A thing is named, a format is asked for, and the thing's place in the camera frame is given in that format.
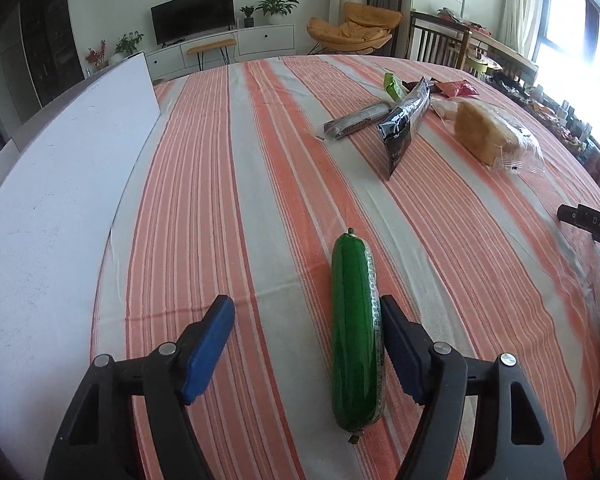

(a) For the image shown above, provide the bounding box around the bagged bread loaf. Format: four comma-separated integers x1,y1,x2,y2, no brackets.
430,98,545,172

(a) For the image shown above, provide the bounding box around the green cucumber-shaped snack pack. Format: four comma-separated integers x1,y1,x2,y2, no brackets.
332,229,385,444

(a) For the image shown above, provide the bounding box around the black snack bag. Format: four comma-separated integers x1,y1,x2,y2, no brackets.
377,78,430,177

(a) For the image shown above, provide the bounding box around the green white snack packet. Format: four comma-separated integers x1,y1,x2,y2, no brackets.
384,72,406,103

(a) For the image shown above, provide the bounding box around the brown wafer snack pack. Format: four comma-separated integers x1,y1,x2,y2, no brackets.
317,101,392,140

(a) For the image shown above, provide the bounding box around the white cardboard box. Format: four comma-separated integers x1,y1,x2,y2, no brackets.
0,51,162,441

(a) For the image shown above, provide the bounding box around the red snack packet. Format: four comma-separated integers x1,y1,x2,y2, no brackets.
432,79,479,98

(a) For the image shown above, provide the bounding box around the cluttered wooden side table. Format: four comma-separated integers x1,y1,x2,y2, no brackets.
471,30,600,181

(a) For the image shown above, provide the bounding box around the dark wooden chair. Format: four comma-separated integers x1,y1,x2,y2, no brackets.
406,10,472,70

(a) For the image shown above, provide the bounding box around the orange striped tablecloth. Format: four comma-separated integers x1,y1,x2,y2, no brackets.
91,55,600,479

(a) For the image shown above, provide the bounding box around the orange lounge chair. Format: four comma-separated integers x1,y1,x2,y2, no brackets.
306,2,403,55

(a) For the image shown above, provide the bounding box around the red flower vase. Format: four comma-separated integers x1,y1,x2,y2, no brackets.
85,40,107,70

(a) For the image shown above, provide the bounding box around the white tv cabinet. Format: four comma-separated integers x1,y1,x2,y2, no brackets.
146,24,296,81

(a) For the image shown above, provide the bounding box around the large potted green plant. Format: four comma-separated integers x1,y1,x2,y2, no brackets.
256,0,299,25

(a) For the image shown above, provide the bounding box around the small potted plant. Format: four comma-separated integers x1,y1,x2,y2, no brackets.
239,6,256,28

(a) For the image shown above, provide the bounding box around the small wooden bench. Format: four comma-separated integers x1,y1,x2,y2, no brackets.
186,37,237,70

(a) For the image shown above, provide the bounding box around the black display cabinet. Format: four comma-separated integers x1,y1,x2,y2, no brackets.
19,0,84,107

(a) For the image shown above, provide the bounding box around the black flat television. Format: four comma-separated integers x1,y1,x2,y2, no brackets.
150,0,236,44

